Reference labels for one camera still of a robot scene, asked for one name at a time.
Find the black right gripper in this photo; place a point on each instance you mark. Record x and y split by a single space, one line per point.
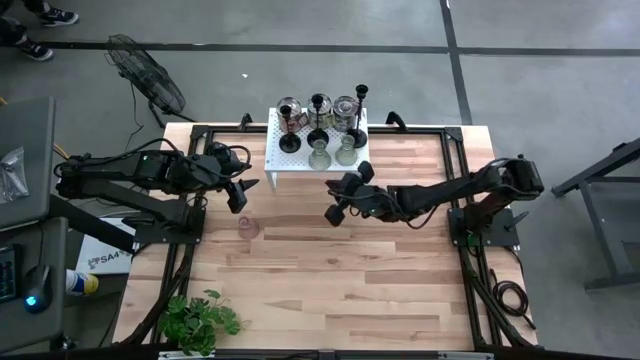
367 200

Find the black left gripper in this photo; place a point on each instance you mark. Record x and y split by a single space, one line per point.
222 170

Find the clear ribbed glass candle holder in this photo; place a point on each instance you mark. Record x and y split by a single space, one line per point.
320 160
346 156

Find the tall black candlestick holder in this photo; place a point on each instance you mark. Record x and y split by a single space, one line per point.
358 136

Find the short black candlestick holder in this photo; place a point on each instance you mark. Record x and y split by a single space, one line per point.
290 144

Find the medium black candlestick holder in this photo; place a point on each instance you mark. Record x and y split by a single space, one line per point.
318 135

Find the brown label jar candle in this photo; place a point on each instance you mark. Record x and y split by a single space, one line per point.
342 112

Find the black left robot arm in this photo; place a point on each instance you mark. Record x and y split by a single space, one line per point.
115 170

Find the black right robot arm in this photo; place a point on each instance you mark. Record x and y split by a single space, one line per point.
450 190

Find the pink ribbed glass candle holder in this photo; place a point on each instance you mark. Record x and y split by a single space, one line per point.
248 229

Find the white perforated metal shelf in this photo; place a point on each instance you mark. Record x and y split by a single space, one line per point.
295 160

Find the black table clamp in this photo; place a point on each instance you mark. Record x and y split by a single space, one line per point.
245 120
396 119

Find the green artificial plant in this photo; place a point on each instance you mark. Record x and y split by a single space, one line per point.
195 320

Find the black floor fan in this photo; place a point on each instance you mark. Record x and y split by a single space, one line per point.
145 75

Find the white cardboard box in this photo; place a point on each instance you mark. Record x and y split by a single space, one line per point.
102 260

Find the black diagonal support beam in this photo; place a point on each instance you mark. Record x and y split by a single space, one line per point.
85 222

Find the white plant pot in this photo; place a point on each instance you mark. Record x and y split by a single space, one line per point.
186 355

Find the yellow and white bottle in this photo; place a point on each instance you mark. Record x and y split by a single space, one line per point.
82 283

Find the grey side desk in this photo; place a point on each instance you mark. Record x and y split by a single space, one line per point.
50 320
30 130

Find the black computer mouse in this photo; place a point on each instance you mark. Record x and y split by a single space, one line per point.
37 285

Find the clear plastic bag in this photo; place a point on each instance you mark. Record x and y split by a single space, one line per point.
10 175

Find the person's shoe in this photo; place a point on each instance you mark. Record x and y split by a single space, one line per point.
34 51
59 17

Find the black backlit keypad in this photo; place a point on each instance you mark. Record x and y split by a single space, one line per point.
7 275

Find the dark grey metal stand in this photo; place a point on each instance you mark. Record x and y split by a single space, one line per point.
600 215

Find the person's leg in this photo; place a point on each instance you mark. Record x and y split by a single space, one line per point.
15 20

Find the black aluminium table frame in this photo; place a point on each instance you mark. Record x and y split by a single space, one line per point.
400 131

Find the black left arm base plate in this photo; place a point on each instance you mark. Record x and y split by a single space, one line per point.
150 235

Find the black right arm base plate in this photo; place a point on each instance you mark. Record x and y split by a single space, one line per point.
500 237

